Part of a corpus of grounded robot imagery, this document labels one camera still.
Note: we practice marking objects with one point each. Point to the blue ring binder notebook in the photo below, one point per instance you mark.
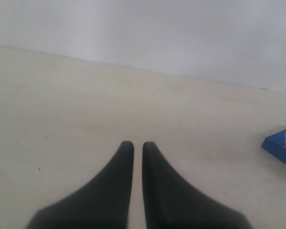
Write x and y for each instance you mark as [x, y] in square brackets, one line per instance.
[275, 145]

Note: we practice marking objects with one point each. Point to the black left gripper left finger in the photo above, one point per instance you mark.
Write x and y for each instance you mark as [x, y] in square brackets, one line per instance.
[103, 203]

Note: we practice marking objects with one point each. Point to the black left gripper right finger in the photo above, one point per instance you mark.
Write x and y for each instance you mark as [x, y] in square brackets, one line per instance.
[170, 202]

